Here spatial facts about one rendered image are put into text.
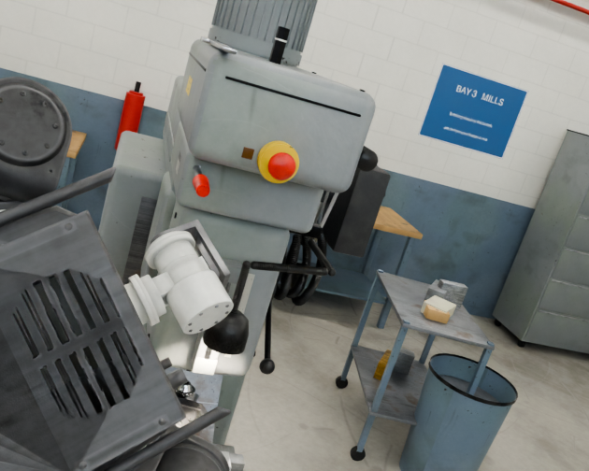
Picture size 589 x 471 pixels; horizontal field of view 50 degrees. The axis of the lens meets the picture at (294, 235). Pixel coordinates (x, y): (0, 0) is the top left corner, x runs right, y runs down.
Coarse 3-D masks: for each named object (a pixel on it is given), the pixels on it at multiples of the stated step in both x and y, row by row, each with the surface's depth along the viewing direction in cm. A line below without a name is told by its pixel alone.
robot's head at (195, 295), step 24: (168, 240) 75; (192, 240) 78; (168, 264) 75; (192, 264) 75; (144, 288) 72; (168, 288) 74; (192, 288) 72; (216, 288) 73; (192, 312) 71; (216, 312) 74
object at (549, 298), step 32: (576, 160) 566; (544, 192) 599; (576, 192) 558; (544, 224) 589; (576, 224) 555; (544, 256) 579; (576, 256) 566; (512, 288) 613; (544, 288) 572; (576, 288) 578; (512, 320) 603; (544, 320) 582; (576, 320) 590
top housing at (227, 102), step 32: (192, 64) 116; (224, 64) 88; (256, 64) 90; (192, 96) 102; (224, 96) 90; (256, 96) 90; (288, 96) 91; (320, 96) 92; (352, 96) 94; (192, 128) 92; (224, 128) 91; (256, 128) 92; (288, 128) 93; (320, 128) 94; (352, 128) 95; (224, 160) 93; (256, 160) 93; (320, 160) 95; (352, 160) 97
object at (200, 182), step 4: (196, 164) 101; (196, 168) 99; (200, 168) 100; (196, 172) 97; (200, 172) 97; (196, 176) 93; (200, 176) 92; (204, 176) 93; (196, 180) 91; (200, 180) 90; (204, 180) 90; (196, 184) 90; (200, 184) 89; (204, 184) 89; (208, 184) 91; (196, 188) 89; (200, 188) 88; (204, 188) 89; (208, 188) 89; (196, 192) 89; (200, 192) 89; (204, 192) 89; (208, 192) 89; (200, 196) 89; (204, 196) 89
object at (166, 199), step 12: (168, 180) 133; (168, 192) 126; (156, 204) 142; (168, 204) 126; (156, 216) 134; (168, 216) 126; (156, 228) 128; (168, 228) 127; (144, 264) 138; (156, 276) 130
